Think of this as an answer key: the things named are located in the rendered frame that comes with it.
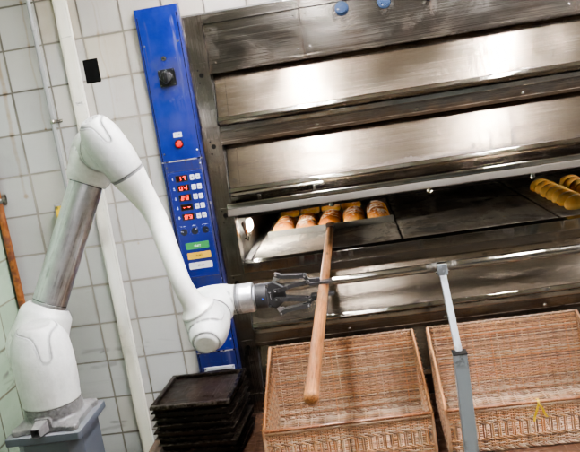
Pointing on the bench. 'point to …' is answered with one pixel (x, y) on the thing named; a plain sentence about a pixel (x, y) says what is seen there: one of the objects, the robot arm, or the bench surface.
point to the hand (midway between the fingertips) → (322, 288)
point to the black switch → (167, 77)
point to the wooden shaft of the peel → (318, 327)
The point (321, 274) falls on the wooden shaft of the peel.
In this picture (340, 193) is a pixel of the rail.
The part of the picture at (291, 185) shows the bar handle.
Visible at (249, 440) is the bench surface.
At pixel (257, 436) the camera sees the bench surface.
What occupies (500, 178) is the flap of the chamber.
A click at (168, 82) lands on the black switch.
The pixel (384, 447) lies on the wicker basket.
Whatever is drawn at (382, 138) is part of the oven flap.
